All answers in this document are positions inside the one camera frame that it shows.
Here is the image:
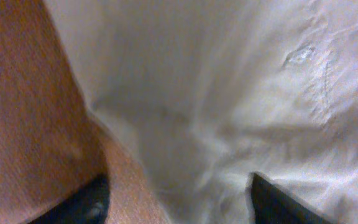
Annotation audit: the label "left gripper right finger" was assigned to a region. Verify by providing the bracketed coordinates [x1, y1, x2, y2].
[250, 172, 333, 224]

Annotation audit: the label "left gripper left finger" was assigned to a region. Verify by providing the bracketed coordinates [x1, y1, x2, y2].
[29, 175, 110, 224]

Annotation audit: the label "khaki shorts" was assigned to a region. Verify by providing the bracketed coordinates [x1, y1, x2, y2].
[46, 0, 358, 223]

